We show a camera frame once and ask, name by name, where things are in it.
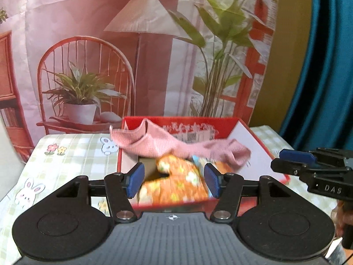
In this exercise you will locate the printed room scene wall cloth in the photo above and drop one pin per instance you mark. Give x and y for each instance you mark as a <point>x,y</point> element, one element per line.
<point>154,60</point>

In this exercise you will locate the person's right hand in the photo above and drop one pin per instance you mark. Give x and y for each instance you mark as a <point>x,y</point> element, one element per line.
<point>341,215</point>

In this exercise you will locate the light blue cloth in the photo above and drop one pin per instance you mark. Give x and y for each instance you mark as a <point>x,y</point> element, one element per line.
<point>197,160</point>

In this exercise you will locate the orange floral cloth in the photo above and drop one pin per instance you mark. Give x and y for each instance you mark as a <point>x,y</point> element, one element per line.
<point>176,176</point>

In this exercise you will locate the pink knitted sock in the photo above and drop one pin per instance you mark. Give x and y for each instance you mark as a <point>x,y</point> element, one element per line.
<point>237,151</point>
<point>138,143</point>

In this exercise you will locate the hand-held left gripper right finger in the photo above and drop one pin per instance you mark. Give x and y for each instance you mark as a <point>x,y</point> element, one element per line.
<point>211,183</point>

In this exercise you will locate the teal curtain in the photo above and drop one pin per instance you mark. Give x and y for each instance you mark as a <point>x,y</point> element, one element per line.
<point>325,60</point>

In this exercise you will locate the red cardboard box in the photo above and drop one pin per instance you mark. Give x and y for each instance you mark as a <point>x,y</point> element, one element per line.
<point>226,128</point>

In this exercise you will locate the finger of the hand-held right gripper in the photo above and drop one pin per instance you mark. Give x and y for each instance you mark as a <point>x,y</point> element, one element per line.
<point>296,155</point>
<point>286,165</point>

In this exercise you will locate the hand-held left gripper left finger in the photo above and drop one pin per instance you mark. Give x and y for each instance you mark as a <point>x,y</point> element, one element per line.
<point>135,180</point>

